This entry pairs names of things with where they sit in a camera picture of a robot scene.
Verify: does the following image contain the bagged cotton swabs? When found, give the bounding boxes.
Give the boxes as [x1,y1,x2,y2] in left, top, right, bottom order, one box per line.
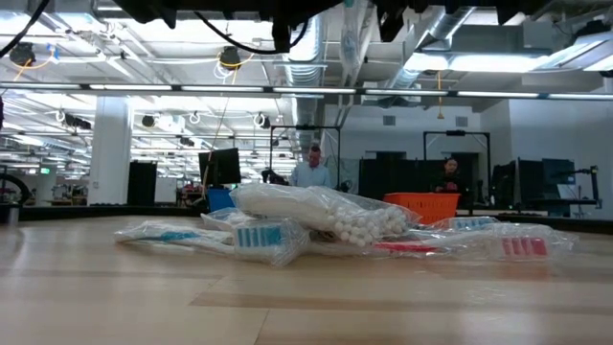
[229,183,423,248]

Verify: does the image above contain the bagged blue toothbrush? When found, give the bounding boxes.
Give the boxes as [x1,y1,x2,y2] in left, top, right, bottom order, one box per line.
[430,215,502,232]
[114,219,310,268]
[199,206,258,234]

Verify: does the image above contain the black ceiling spotlight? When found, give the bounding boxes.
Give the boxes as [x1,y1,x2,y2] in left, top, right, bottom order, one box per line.
[9,41,37,67]
[218,45,243,71]

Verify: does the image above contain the long ceiling light bar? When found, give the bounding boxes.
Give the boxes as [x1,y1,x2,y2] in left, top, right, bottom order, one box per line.
[0,81,613,101]

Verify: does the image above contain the black computer monitor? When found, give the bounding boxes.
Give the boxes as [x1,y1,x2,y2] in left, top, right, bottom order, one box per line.
[198,147,242,187]

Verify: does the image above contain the black partition panel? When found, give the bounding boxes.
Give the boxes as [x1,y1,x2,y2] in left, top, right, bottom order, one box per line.
[358,157,480,200]

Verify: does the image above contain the person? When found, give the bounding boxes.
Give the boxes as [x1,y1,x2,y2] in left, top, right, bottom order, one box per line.
[289,143,332,189]
[429,157,468,195]

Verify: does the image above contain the white square pillar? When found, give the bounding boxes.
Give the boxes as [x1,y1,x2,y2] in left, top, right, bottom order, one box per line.
[87,95,134,206]

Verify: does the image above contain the black cabinet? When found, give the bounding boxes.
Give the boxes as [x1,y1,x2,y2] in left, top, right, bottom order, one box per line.
[126,160,158,207]

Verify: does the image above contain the orange plastic bin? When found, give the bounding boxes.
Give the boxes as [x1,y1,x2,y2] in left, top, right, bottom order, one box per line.
[382,192,462,226]

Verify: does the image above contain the blue plastic bin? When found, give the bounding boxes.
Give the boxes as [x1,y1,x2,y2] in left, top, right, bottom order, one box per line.
[206,187,238,213]

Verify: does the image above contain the black desktop monitor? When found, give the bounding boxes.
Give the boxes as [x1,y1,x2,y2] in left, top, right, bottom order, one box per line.
[491,160,545,208]

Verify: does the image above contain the dark desktop monitor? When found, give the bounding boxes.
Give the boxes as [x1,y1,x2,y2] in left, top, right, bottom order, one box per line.
[542,157,577,200]

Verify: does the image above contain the bagged red toothbrush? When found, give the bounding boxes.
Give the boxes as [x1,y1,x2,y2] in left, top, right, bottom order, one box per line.
[371,221,579,264]

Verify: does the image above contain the grey cup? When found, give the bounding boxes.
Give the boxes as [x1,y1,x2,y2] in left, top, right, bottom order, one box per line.
[0,203,20,225]

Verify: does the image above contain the black left camera cable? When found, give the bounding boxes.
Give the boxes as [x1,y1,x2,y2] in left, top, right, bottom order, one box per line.
[193,10,310,56]

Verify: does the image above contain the yellow hanging cord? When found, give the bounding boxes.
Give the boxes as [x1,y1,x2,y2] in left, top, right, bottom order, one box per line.
[435,71,444,121]

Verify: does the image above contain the black hanging cable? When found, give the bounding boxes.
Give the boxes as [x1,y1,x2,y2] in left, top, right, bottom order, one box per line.
[0,0,52,58]

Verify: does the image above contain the black aluminium table frame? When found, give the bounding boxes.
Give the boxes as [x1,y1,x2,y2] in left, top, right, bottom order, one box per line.
[18,204,613,236]

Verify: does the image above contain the black curved hose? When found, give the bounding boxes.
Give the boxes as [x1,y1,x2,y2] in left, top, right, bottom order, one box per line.
[0,172,33,207]

